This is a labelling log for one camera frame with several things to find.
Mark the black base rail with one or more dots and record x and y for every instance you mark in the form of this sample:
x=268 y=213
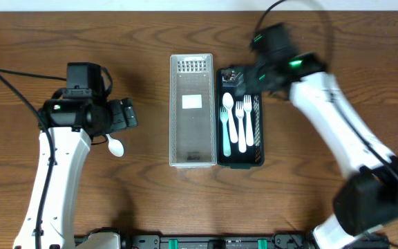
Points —
x=202 y=242

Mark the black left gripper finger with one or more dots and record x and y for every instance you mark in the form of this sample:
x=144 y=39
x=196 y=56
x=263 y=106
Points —
x=129 y=114
x=118 y=117

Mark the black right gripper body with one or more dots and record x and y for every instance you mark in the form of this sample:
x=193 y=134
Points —
x=242 y=81

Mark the pale pink plastic spoon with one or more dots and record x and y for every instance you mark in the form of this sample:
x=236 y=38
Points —
x=228 y=103

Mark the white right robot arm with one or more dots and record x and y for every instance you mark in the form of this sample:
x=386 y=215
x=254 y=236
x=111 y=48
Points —
x=369 y=198

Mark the white plastic fork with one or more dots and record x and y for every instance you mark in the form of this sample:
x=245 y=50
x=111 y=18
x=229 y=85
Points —
x=241 y=134
x=247 y=106

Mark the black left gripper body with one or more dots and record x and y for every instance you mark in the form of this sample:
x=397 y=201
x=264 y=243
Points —
x=122 y=114

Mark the white plastic spoon near gripper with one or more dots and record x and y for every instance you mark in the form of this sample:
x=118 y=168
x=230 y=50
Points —
x=115 y=146

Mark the mint green plastic fork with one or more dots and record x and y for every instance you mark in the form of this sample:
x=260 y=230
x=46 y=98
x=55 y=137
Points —
x=226 y=148

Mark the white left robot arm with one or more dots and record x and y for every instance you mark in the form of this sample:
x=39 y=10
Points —
x=71 y=126

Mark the white label in basket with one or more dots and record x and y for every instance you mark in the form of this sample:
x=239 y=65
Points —
x=191 y=101

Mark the black plastic basket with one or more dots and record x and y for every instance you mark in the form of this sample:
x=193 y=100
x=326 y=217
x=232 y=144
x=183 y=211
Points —
x=227 y=79

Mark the clear plastic basket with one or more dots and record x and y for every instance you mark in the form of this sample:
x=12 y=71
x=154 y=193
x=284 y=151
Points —
x=192 y=132

